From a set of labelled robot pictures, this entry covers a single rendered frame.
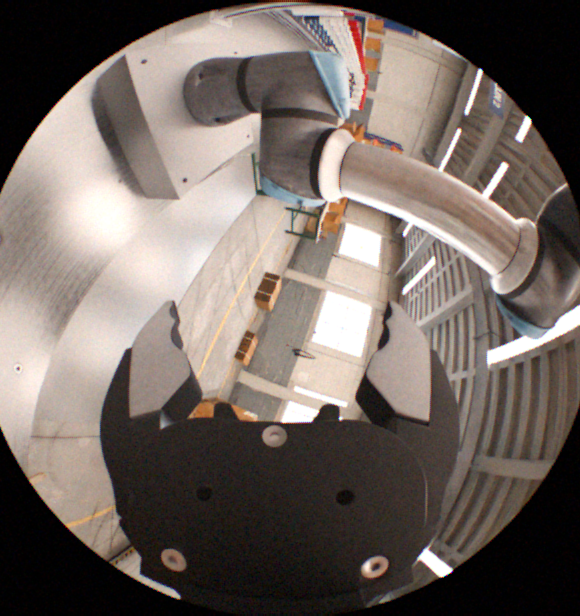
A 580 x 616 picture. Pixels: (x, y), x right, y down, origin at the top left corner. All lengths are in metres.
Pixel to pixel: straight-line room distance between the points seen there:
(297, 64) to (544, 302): 0.41
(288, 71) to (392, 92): 7.78
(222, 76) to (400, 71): 7.89
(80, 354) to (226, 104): 0.48
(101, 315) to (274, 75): 0.47
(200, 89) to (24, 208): 0.29
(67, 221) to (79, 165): 0.09
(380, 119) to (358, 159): 7.86
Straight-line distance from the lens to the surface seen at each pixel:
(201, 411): 3.01
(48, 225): 0.36
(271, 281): 4.00
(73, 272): 0.38
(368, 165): 0.26
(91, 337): 0.44
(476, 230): 0.26
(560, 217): 0.32
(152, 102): 0.34
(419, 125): 8.25
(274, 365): 5.06
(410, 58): 8.30
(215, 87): 0.35
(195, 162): 0.38
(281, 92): 0.31
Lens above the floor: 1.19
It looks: 8 degrees down
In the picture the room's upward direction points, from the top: 109 degrees clockwise
